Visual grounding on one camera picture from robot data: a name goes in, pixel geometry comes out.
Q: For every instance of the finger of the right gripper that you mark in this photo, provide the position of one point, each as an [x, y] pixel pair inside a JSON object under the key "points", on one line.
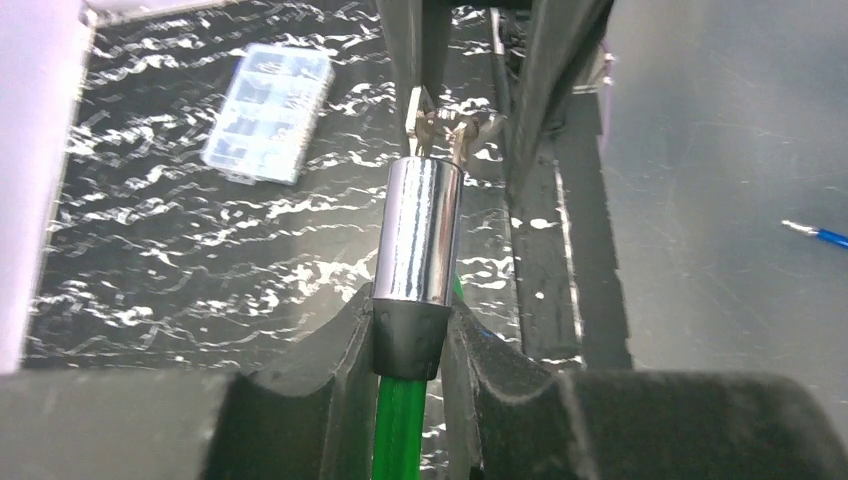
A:
{"points": [[562, 36], [417, 34]]}

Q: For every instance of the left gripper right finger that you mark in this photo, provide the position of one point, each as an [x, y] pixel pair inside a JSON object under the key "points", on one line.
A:
{"points": [[508, 417]]}

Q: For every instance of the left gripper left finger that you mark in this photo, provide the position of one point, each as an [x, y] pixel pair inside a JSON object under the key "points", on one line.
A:
{"points": [[307, 415]]}

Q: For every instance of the green cable lock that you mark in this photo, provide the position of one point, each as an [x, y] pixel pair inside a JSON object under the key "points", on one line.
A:
{"points": [[413, 292]]}

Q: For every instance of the clear plastic parts box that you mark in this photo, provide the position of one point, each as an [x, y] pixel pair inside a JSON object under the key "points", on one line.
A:
{"points": [[265, 124]]}

